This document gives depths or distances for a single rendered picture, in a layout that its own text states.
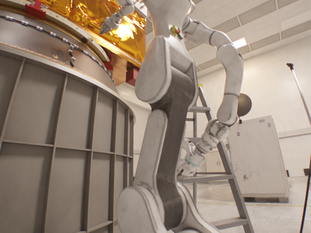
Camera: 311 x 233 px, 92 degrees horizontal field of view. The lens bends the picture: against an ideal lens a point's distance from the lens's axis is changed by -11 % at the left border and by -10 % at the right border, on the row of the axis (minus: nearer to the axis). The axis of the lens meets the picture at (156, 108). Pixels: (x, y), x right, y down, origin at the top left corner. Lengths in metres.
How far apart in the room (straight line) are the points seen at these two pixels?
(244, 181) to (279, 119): 4.48
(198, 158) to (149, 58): 0.45
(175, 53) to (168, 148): 0.33
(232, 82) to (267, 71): 7.62
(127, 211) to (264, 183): 3.14
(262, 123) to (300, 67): 5.09
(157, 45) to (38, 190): 0.73
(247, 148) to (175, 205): 3.05
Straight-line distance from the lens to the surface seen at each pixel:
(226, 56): 0.77
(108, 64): 1.72
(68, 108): 0.91
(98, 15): 1.80
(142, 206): 0.50
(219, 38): 0.85
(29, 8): 1.43
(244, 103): 7.96
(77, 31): 1.47
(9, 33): 1.13
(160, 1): 0.81
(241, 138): 3.59
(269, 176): 3.51
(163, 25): 0.71
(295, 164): 7.49
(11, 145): 0.82
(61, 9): 1.63
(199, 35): 0.93
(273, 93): 7.93
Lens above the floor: 0.68
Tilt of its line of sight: 20 degrees up
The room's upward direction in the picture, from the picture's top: 2 degrees counter-clockwise
